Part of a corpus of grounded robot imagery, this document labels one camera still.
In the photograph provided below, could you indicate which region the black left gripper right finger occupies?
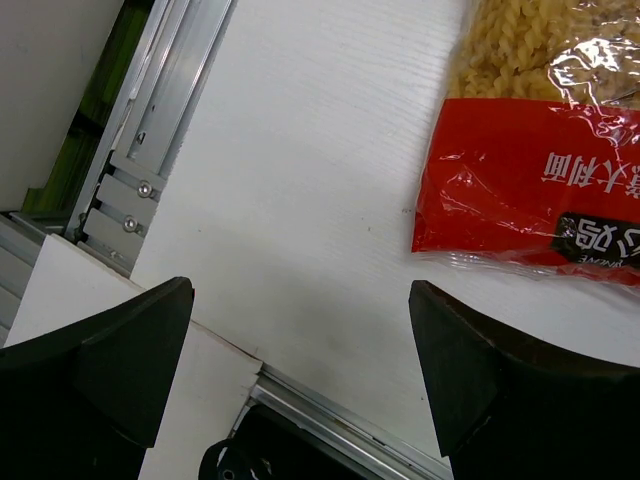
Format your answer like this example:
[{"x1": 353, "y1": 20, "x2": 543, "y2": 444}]
[{"x1": 409, "y1": 280, "x2": 639, "y2": 479}]

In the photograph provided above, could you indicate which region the aluminium frame rail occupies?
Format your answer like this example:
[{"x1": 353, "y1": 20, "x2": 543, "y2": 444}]
[
  {"x1": 64, "y1": 0, "x2": 235, "y2": 276},
  {"x1": 251, "y1": 367, "x2": 453, "y2": 479}
]

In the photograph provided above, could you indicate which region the aluminium frame rail left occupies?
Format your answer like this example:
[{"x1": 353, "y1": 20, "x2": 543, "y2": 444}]
[{"x1": 64, "y1": 0, "x2": 235, "y2": 276}]

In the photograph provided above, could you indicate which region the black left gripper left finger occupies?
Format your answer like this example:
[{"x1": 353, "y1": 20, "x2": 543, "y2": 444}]
[{"x1": 1, "y1": 277, "x2": 194, "y2": 479}]

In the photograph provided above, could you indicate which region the white foam board panel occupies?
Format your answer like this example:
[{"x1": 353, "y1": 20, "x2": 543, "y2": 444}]
[{"x1": 6, "y1": 235, "x2": 262, "y2": 479}]

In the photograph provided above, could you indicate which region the aluminium frame rail front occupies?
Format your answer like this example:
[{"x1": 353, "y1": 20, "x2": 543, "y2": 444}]
[{"x1": 251, "y1": 367, "x2": 453, "y2": 479}]

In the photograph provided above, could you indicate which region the red fusilli pasta bag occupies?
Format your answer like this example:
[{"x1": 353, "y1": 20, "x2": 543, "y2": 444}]
[{"x1": 411, "y1": 1, "x2": 639, "y2": 287}]

